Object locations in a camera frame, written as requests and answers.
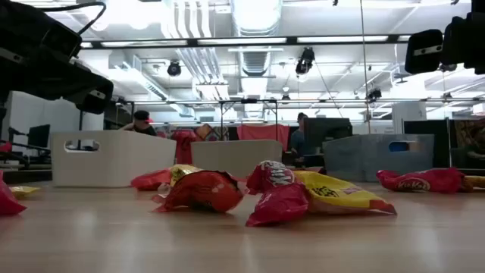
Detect red hanging cloth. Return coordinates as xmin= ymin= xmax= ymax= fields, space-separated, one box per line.
xmin=236 ymin=124 xmax=291 ymax=152

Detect silver ventilation duct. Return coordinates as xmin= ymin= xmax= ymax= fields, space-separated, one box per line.
xmin=230 ymin=0 xmax=284 ymax=119

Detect dark patterned wall cloth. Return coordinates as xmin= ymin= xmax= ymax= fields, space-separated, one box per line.
xmin=452 ymin=119 xmax=485 ymax=151

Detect red draped garment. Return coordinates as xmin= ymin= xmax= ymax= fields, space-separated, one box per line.
xmin=170 ymin=128 xmax=199 ymax=166

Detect white plastic bin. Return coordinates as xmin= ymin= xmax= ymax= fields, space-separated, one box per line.
xmin=51 ymin=130 xmax=177 ymax=189

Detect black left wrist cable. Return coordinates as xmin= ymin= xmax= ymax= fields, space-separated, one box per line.
xmin=37 ymin=1 xmax=108 ymax=36

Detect translucent grey plastic bin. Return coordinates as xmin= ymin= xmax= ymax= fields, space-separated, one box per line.
xmin=322 ymin=133 xmax=436 ymax=183

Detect colourful patterned cloth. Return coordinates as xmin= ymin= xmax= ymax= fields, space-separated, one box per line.
xmin=195 ymin=123 xmax=230 ymax=142

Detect black stand frame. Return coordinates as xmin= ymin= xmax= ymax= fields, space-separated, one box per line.
xmin=218 ymin=98 xmax=280 ymax=141

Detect light grey plastic bin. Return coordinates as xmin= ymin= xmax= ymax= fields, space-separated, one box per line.
xmin=190 ymin=139 xmax=284 ymax=179

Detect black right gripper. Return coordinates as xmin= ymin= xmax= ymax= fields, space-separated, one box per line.
xmin=404 ymin=11 xmax=485 ymax=76

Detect person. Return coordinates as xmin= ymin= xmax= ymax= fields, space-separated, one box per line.
xmin=120 ymin=109 xmax=158 ymax=137
xmin=289 ymin=111 xmax=310 ymax=157

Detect thin vertical pole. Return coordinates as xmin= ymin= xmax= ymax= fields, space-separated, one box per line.
xmin=358 ymin=0 xmax=371 ymax=123

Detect black computer monitor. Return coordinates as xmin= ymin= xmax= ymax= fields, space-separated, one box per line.
xmin=27 ymin=124 xmax=52 ymax=149
xmin=302 ymin=117 xmax=353 ymax=155

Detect yellow Sour Patch packet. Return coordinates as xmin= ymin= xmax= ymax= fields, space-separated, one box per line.
xmin=8 ymin=185 xmax=42 ymax=199
xmin=293 ymin=170 xmax=398 ymax=216
xmin=169 ymin=164 xmax=204 ymax=187

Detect red KitKat packet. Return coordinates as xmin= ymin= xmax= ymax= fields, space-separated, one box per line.
xmin=245 ymin=160 xmax=311 ymax=228
xmin=0 ymin=169 xmax=28 ymax=217
xmin=375 ymin=168 xmax=473 ymax=195

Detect red-orange candy packet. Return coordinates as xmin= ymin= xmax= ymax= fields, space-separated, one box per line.
xmin=151 ymin=170 xmax=246 ymax=214

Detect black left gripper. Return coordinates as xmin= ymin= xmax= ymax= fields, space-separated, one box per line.
xmin=0 ymin=0 xmax=114 ymax=115

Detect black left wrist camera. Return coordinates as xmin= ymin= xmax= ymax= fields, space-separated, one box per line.
xmin=39 ymin=20 xmax=83 ymax=58

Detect orange Reese's packet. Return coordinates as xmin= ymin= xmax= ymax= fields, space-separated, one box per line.
xmin=130 ymin=168 xmax=174 ymax=192
xmin=462 ymin=174 xmax=485 ymax=190

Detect black partition panel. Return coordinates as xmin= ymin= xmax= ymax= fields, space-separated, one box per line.
xmin=403 ymin=119 xmax=452 ymax=170

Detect long grey horizontal rail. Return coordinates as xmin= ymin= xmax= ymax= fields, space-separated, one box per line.
xmin=113 ymin=97 xmax=485 ymax=105

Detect black overhead light beam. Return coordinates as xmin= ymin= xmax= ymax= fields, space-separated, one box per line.
xmin=79 ymin=35 xmax=412 ymax=49

